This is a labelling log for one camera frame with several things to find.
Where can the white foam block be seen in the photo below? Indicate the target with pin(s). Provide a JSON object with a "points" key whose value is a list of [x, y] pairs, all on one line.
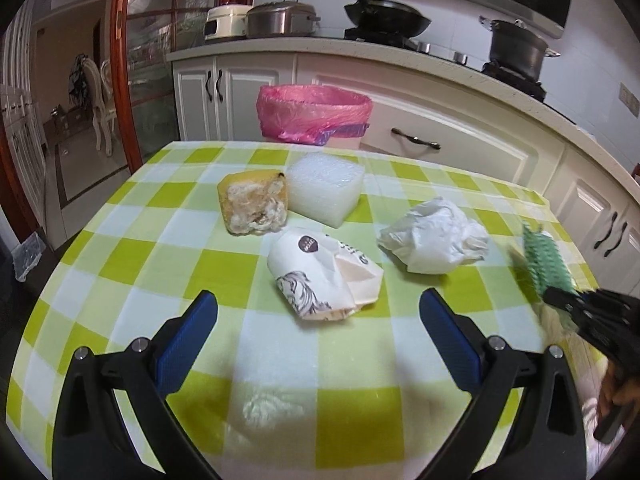
{"points": [[322, 185]]}

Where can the green checked tablecloth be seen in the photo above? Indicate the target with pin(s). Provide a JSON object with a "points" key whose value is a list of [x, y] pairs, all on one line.
{"points": [[150, 260]]}

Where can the dark stock pot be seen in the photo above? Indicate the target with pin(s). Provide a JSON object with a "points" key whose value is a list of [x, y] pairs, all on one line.
{"points": [[515, 50]]}

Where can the white hallway wardrobe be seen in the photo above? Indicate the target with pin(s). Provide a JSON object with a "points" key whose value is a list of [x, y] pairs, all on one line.
{"points": [[17, 100]]}

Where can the white paper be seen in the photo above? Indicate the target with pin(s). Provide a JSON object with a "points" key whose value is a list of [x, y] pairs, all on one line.
{"points": [[435, 240]]}

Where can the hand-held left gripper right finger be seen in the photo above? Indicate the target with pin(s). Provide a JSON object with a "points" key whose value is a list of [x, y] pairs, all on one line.
{"points": [[447, 340]]}

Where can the black wok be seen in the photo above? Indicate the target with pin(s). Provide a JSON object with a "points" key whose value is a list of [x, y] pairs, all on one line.
{"points": [[390, 17]]}

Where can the clear plastic bag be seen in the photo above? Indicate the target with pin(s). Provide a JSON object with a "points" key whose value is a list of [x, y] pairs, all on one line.
{"points": [[27, 257]]}

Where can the printed paper cup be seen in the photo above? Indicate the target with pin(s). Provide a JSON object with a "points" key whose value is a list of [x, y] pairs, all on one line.
{"points": [[310, 260]]}

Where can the white dining chair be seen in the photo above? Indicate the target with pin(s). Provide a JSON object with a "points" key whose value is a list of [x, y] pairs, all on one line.
{"points": [[97, 105]]}

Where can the beige wall socket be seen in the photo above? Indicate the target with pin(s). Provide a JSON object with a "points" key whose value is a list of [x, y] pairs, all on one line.
{"points": [[630, 100]]}

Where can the person's right hand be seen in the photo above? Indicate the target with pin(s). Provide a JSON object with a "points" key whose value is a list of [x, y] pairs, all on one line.
{"points": [[622, 390]]}

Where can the wooden sliding glass door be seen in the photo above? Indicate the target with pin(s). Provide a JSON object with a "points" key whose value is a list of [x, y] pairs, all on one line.
{"points": [[160, 85]]}

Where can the white rice cooker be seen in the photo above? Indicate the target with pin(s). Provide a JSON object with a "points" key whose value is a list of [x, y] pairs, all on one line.
{"points": [[225, 22]]}

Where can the silver pressure cooker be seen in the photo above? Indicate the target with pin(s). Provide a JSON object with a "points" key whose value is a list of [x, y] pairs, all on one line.
{"points": [[280, 20]]}

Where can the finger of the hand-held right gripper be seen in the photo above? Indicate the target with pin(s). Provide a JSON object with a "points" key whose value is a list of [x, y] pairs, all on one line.
{"points": [[595, 332], [617, 307]]}

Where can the black glass gas stove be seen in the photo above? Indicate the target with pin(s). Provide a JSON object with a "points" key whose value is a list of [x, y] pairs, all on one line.
{"points": [[450, 50]]}

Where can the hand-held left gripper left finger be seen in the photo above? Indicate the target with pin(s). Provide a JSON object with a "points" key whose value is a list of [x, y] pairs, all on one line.
{"points": [[190, 340]]}

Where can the bin with pink bag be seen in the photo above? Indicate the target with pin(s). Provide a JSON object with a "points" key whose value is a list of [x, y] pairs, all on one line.
{"points": [[300, 115]]}

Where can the yellow sponge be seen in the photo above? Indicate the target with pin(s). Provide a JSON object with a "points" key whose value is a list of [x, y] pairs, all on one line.
{"points": [[250, 205]]}

